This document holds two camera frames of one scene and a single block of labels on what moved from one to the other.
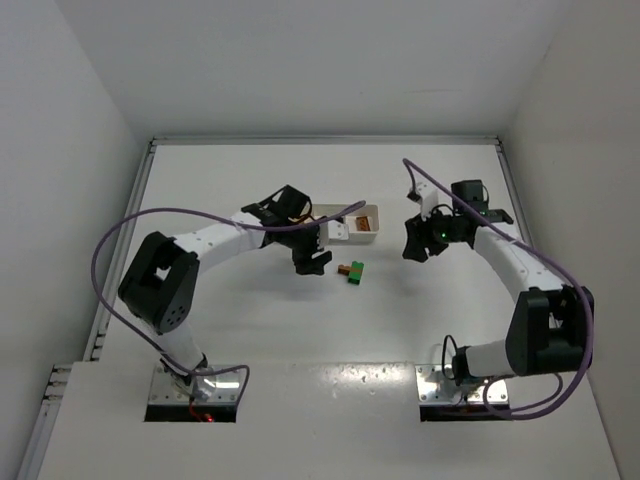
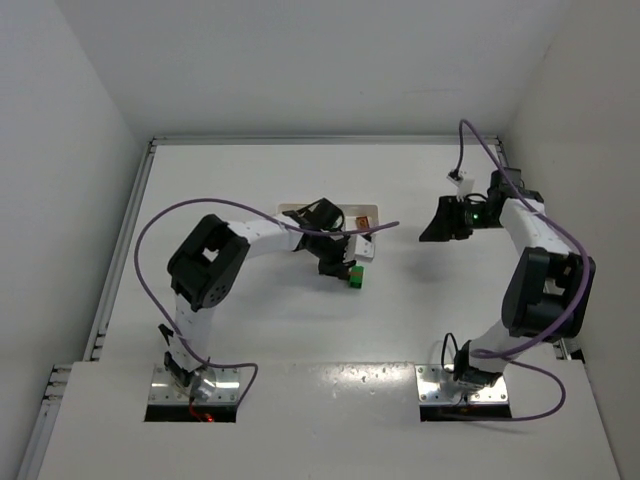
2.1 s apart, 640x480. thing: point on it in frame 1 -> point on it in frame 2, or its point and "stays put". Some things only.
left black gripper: (307, 252) -> (333, 261)
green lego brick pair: (355, 271) stays put
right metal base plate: (435, 388) stays put
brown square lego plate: (362, 223) stays put
